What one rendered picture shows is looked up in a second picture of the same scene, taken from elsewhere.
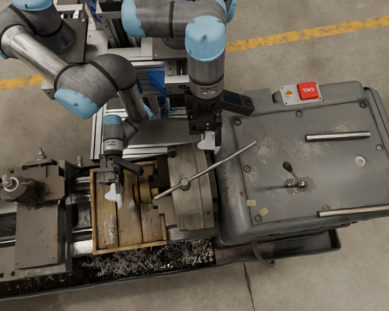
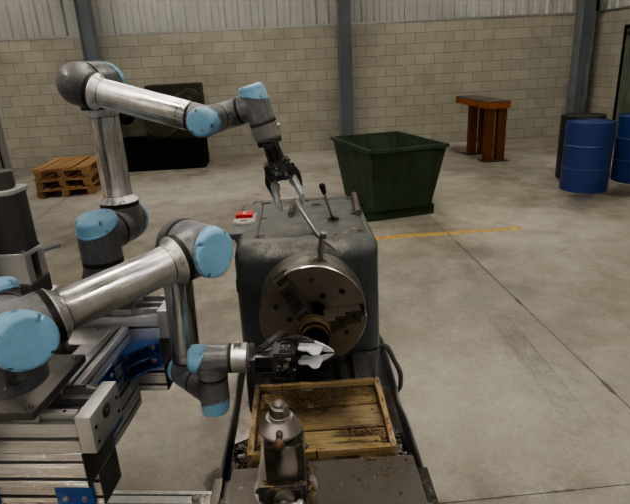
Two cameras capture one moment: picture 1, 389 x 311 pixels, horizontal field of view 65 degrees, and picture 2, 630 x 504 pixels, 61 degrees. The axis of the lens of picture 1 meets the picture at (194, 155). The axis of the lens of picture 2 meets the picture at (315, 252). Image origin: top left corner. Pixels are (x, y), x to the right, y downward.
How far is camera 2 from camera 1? 1.55 m
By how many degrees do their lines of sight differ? 70
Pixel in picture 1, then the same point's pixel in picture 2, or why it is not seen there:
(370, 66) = not seen: hidden behind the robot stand
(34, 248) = (390, 487)
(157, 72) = (128, 346)
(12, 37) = (58, 294)
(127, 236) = (367, 417)
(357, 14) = not seen: hidden behind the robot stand
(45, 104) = not seen: outside the picture
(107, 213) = (328, 440)
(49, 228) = (352, 469)
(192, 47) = (261, 90)
